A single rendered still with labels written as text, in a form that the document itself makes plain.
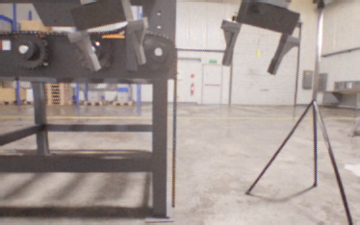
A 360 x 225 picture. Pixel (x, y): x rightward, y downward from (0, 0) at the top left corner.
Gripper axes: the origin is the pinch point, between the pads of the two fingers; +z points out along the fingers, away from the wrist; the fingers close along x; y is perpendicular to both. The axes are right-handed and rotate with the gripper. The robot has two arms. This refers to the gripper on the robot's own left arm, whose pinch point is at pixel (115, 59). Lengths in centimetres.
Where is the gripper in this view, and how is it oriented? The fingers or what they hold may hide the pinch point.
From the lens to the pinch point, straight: 51.4
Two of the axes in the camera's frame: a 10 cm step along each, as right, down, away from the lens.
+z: 1.5, 8.6, 4.8
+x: -9.8, 0.7, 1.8
